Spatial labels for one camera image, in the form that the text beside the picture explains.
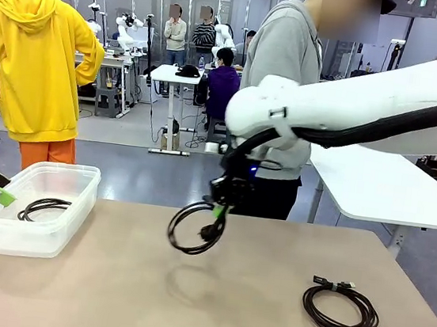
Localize black tied USB cable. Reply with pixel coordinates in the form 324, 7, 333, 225
298, 273, 385, 327

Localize dark wall screen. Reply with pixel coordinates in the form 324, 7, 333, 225
380, 0, 437, 21

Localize grey step stool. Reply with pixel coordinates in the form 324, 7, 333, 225
92, 84, 127, 120

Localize person in grey hoodie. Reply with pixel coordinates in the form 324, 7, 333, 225
223, 0, 384, 230

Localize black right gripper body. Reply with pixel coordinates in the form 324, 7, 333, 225
207, 154, 262, 211

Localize black camera tripod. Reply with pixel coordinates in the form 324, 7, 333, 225
137, 13, 161, 86

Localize grey metal workbench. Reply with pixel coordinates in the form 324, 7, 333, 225
67, 46, 145, 120

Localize bystander in striped sweater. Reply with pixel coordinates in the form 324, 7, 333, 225
188, 4, 221, 67

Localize orange trousers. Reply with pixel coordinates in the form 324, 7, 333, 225
15, 131, 79, 177

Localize bystander in beige shirt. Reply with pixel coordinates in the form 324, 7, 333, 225
159, 2, 192, 67

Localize black stand with white head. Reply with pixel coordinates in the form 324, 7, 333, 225
384, 37, 408, 72

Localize clear plastic storage container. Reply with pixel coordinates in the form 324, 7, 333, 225
0, 154, 102, 267

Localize yellow hoodie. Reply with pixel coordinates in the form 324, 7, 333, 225
0, 0, 112, 152

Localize white height-adjustable desk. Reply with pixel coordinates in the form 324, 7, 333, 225
139, 61, 208, 159

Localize seated person in purple hoodie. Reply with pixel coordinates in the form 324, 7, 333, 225
199, 44, 246, 135

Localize small white background robot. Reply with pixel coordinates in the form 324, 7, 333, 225
111, 10, 146, 54

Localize black usb cable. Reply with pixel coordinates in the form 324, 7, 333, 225
298, 273, 385, 327
164, 196, 232, 260

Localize black cable with plug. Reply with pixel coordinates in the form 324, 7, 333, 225
16, 193, 74, 228

